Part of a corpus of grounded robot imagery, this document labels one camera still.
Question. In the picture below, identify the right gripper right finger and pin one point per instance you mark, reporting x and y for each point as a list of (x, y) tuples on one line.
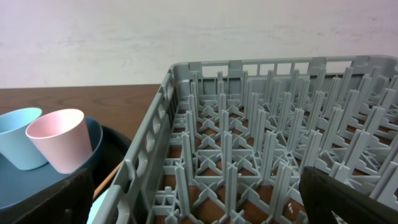
[(324, 197)]

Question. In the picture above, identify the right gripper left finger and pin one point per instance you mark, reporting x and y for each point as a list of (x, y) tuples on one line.
[(67, 201)]

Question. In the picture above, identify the light blue cup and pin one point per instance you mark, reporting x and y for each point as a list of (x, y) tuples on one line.
[(16, 147)]

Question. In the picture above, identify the grey plastic dishwasher rack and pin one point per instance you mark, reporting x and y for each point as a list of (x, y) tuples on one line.
[(228, 141)]

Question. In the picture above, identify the white plastic knife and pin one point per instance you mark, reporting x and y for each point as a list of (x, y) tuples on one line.
[(95, 207)]

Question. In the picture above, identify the wooden chopstick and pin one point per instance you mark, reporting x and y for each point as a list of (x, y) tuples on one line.
[(106, 181)]

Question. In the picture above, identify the dark blue plate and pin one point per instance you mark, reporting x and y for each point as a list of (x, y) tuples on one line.
[(18, 185)]

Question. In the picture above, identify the pink cup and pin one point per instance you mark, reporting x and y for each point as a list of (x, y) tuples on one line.
[(62, 137)]

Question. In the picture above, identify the round black serving tray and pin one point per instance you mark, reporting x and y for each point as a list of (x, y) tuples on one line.
[(113, 149)]

